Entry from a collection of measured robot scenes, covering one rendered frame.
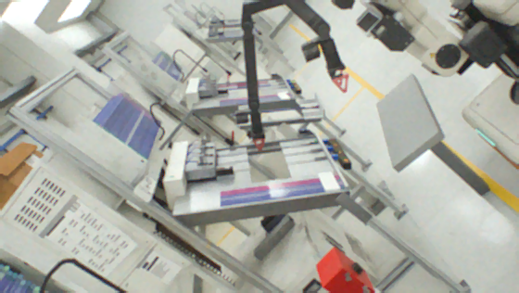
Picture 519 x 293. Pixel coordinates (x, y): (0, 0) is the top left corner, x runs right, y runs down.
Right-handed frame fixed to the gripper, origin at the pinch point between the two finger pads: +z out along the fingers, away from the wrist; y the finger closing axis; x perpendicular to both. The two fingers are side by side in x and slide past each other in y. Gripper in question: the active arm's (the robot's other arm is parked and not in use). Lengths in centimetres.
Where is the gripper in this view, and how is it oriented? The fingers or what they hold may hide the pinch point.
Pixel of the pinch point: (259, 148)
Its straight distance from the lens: 245.9
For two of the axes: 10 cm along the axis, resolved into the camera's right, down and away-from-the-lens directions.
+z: 1.3, 9.3, 3.5
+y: 0.6, 3.5, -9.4
